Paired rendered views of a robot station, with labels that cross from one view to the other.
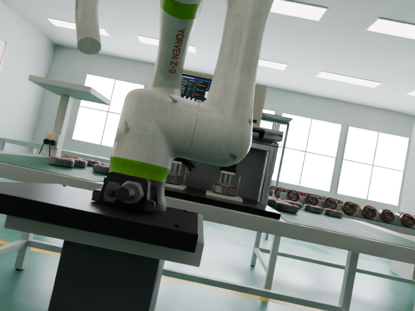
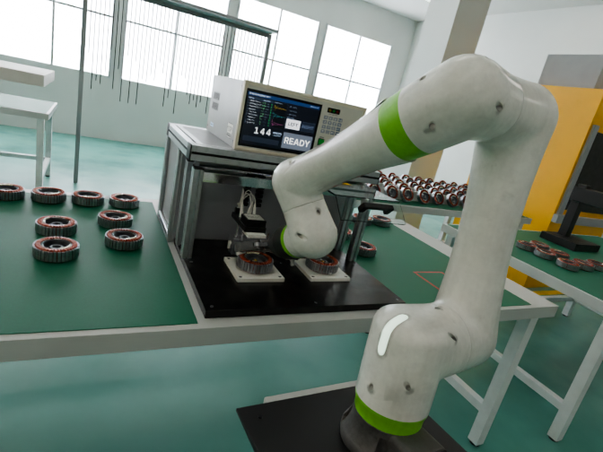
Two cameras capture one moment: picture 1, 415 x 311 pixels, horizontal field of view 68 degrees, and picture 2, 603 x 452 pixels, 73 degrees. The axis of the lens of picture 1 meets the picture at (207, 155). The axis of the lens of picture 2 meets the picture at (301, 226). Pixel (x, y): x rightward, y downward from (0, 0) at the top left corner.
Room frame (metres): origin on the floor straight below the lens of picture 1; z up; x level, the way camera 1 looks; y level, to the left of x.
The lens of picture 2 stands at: (0.25, 0.64, 1.30)
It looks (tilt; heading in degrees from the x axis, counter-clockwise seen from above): 17 degrees down; 329
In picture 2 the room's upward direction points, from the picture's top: 13 degrees clockwise
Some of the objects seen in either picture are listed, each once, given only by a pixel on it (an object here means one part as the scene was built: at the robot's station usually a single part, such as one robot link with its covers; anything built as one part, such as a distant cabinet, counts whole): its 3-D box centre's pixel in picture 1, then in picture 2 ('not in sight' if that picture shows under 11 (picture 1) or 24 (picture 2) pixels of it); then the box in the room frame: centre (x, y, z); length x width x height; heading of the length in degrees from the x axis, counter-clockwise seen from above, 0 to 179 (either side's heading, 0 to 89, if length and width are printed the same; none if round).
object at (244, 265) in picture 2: (169, 178); (255, 262); (1.31, 0.14, 0.80); 0.11 x 0.11 x 0.04
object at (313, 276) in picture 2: (223, 195); (320, 269); (1.31, -0.10, 0.78); 0.15 x 0.15 x 0.01; 89
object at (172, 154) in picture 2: not in sight; (170, 186); (1.72, 0.33, 0.91); 0.28 x 0.03 x 0.32; 179
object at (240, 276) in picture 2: (168, 184); (253, 269); (1.31, 0.14, 0.78); 0.15 x 0.15 x 0.01; 89
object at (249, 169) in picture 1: (204, 159); (268, 203); (1.56, 0.01, 0.92); 0.66 x 0.01 x 0.30; 89
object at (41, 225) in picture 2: (75, 162); (56, 226); (1.64, 0.68, 0.77); 0.11 x 0.11 x 0.04
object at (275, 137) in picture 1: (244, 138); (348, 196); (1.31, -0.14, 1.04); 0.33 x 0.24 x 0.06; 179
